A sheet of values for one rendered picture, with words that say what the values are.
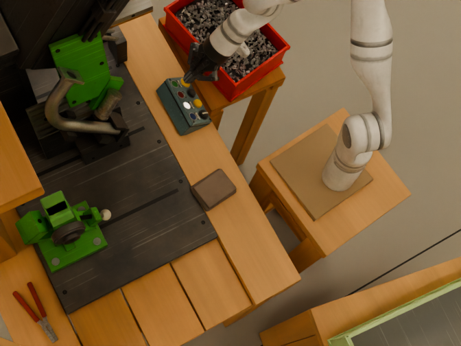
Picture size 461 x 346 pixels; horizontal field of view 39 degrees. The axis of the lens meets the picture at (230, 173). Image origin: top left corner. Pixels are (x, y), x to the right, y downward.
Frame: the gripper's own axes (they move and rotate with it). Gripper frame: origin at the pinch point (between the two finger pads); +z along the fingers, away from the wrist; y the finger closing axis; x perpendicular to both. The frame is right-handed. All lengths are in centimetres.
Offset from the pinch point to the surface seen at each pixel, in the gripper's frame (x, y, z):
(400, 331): 21, 85, -3
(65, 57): -41.6, -4.3, -5.2
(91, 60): -35.0, -3.2, -5.3
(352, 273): 94, 67, 50
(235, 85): 10.9, 6.4, -4.0
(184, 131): -5.3, 12.5, 6.7
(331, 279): 86, 65, 56
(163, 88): -5.3, -0.6, 5.7
